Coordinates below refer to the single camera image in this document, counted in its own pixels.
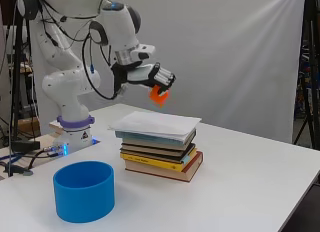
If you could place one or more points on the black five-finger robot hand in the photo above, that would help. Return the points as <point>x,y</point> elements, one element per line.
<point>140,74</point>

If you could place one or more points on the orange cube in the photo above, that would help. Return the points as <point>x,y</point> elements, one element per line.
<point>158,97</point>

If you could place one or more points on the white seven-joint robot arm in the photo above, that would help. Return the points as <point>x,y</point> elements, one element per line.
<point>70,85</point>

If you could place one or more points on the stack of books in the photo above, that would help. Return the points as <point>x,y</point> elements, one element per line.
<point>160,148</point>

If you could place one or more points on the white hanging sheet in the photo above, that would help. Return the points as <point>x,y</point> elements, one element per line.
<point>233,58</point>

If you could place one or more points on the light wooden base board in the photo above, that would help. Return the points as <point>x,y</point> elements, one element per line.
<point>41,138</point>

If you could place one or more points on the brown cardboard box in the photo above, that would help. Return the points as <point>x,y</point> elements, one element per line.
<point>28,125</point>

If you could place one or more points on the tall black stand pole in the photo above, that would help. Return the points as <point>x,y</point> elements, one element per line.
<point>15,92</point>

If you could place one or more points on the blue round tub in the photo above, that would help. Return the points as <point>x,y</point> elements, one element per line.
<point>83,195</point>

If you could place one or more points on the black tripod stand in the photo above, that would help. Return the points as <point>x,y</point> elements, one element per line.
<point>311,75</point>

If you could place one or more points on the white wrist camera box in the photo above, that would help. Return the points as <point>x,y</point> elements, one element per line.
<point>143,52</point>

